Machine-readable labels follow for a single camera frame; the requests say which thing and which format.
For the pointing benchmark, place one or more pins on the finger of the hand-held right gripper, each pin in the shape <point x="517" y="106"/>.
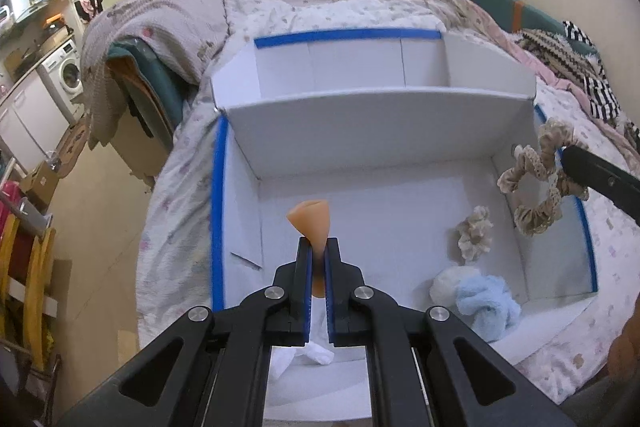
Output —
<point x="600" y="177"/>

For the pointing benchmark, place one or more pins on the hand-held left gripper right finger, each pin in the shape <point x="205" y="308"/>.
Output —
<point x="331" y="292"/>

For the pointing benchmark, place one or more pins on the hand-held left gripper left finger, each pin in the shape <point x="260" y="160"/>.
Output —
<point x="306" y="292"/>

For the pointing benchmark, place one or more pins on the beige lace scrunchie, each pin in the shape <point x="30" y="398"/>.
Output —
<point x="550" y="139"/>

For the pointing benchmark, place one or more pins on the orange scrunchie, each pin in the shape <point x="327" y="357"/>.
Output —
<point x="312" y="219"/>

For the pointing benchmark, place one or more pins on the cream fluffy ball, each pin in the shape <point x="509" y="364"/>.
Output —
<point x="445" y="289"/>

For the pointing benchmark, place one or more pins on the cream ruffled scrunchie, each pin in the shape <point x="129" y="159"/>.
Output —
<point x="475" y="232"/>

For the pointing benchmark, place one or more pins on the white cardboard box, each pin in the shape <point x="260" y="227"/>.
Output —
<point x="375" y="142"/>

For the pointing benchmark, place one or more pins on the light blue fluffy scrunchie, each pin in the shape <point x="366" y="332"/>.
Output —
<point x="487" y="302"/>

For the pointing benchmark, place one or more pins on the person's right forearm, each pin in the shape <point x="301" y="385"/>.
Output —
<point x="625" y="347"/>

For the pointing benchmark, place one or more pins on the small white soft item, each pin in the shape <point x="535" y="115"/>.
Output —
<point x="320" y="354"/>

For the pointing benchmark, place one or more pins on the black-white striped cloth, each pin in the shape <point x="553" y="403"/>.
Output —
<point x="602" y="92"/>

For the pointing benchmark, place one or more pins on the patterned knitted cloth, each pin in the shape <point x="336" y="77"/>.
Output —
<point x="560" y="54"/>

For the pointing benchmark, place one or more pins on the bed with printed sheet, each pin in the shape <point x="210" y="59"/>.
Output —
<point x="170" y="227"/>

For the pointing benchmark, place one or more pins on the pink blanket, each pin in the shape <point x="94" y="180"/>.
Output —
<point x="492" y="24"/>

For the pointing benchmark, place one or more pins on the teal pillow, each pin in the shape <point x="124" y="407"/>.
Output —
<point x="490" y="2"/>

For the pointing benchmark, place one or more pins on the person's grey trouser leg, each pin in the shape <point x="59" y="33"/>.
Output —
<point x="600" y="402"/>

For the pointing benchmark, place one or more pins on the teal bed end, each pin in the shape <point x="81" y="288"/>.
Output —
<point x="155" y="77"/>

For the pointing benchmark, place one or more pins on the yellow rack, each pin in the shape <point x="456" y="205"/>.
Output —
<point x="32" y="267"/>

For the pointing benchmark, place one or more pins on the grey-beige printed quilt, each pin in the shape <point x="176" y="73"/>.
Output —
<point x="165" y="7"/>

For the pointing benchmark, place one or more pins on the white base cabinet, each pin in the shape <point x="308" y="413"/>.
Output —
<point x="27" y="122"/>

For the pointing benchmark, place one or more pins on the white washing machine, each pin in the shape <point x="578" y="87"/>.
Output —
<point x="62" y="74"/>

